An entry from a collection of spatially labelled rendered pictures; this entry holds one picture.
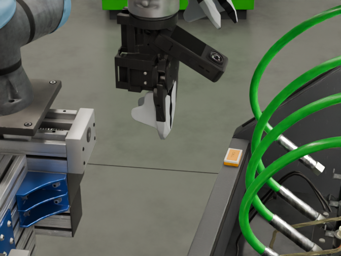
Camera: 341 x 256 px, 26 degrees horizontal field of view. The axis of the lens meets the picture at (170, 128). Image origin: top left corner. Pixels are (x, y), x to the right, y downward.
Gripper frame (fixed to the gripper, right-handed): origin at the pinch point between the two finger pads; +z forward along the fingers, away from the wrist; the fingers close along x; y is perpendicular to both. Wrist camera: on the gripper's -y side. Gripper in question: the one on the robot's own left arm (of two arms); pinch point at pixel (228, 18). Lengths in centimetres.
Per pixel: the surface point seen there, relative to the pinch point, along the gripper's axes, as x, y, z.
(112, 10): -280, 179, -82
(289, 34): 11.7, -12.0, 9.3
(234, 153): -16.5, 22.4, 22.0
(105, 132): -163, 151, -10
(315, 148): 32.3, -13.8, 24.5
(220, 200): -1.7, 22.9, 27.9
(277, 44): 11.6, -9.4, 9.5
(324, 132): -27.3, 7.1, 28.8
